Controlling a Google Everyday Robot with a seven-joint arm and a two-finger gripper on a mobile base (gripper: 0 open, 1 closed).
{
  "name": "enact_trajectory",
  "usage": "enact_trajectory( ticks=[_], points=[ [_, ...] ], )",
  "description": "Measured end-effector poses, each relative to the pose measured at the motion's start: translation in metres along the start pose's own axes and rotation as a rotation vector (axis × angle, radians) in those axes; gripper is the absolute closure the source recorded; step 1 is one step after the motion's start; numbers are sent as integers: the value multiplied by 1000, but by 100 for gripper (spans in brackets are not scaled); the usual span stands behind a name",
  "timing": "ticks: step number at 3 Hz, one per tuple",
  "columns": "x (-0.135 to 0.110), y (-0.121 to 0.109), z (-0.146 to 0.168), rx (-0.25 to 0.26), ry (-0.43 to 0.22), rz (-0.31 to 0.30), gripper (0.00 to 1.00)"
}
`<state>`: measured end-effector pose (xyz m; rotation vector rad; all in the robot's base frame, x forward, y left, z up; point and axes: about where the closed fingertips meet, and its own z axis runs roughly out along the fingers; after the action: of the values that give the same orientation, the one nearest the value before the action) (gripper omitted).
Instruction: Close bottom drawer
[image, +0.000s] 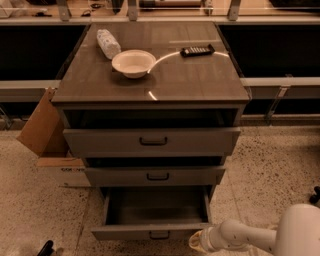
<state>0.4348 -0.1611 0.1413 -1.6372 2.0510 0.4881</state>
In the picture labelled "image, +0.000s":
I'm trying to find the grey bottom drawer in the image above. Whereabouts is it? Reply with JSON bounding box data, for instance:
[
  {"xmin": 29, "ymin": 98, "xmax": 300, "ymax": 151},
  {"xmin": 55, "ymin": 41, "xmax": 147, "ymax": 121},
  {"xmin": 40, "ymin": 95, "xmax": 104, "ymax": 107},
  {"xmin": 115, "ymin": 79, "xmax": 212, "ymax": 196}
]
[{"xmin": 91, "ymin": 185, "xmax": 211, "ymax": 240}]

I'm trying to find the grey drawer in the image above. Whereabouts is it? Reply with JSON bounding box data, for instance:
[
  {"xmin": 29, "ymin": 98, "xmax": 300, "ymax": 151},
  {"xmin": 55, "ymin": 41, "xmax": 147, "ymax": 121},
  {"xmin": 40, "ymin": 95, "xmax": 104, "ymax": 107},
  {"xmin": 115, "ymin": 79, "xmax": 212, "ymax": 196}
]
[
  {"xmin": 85, "ymin": 166, "xmax": 225, "ymax": 187},
  {"xmin": 91, "ymin": 185, "xmax": 211, "ymax": 240},
  {"xmin": 63, "ymin": 128, "xmax": 240, "ymax": 158}
]

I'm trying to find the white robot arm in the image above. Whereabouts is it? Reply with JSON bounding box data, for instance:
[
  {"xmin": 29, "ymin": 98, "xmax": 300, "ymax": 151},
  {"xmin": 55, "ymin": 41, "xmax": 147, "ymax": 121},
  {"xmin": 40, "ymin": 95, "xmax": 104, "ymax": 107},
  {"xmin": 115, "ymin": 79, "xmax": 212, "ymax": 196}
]
[{"xmin": 189, "ymin": 204, "xmax": 320, "ymax": 256}]

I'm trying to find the grey middle drawer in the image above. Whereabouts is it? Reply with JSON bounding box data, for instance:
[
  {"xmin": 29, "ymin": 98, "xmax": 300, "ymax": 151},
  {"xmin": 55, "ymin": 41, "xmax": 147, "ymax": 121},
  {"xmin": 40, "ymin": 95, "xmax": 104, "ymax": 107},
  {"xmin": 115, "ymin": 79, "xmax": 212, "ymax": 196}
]
[{"xmin": 85, "ymin": 166, "xmax": 225, "ymax": 187}]

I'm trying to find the grey drawer cabinet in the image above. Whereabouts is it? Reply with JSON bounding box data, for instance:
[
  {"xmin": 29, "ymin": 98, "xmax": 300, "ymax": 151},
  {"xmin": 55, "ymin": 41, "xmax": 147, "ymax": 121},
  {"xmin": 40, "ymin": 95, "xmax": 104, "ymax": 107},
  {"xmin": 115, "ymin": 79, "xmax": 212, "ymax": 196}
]
[{"xmin": 51, "ymin": 21, "xmax": 252, "ymax": 201}]

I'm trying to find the grey top drawer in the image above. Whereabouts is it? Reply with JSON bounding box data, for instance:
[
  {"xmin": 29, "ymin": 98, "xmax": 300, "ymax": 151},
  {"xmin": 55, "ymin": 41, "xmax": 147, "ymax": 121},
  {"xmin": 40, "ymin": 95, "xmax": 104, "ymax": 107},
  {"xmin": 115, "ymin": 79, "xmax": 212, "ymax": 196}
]
[{"xmin": 63, "ymin": 128, "xmax": 240, "ymax": 158}]

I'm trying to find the black caster wheel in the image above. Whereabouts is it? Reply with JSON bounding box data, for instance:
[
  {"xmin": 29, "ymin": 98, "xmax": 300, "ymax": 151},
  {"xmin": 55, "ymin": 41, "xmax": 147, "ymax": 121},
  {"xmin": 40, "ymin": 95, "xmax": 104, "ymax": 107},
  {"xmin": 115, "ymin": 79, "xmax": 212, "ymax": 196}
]
[{"xmin": 309, "ymin": 186, "xmax": 320, "ymax": 204}]

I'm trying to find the black object bottom left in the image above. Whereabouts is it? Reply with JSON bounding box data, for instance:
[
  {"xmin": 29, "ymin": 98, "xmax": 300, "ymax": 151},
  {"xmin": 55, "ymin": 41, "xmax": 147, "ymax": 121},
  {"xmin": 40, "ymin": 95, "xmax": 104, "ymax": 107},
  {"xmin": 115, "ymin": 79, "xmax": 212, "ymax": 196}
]
[{"xmin": 37, "ymin": 240, "xmax": 54, "ymax": 256}]

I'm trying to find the open cardboard box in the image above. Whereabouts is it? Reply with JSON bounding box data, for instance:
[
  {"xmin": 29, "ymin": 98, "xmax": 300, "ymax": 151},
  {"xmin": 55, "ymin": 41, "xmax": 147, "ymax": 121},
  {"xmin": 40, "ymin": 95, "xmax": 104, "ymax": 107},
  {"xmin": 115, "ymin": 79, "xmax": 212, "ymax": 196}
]
[{"xmin": 17, "ymin": 88, "xmax": 90, "ymax": 187}]

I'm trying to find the white paper bowl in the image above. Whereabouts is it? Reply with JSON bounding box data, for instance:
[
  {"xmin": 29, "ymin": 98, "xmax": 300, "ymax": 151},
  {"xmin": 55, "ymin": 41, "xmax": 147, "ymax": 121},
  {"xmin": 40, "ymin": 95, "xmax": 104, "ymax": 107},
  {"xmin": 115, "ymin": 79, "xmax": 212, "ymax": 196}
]
[{"xmin": 112, "ymin": 50, "xmax": 156, "ymax": 79}]

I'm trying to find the black remote control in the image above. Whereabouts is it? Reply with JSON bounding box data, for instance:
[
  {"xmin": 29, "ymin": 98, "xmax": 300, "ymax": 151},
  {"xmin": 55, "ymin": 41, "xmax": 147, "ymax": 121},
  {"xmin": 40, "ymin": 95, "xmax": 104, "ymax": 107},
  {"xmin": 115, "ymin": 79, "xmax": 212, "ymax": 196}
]
[{"xmin": 180, "ymin": 44, "xmax": 215, "ymax": 58}]

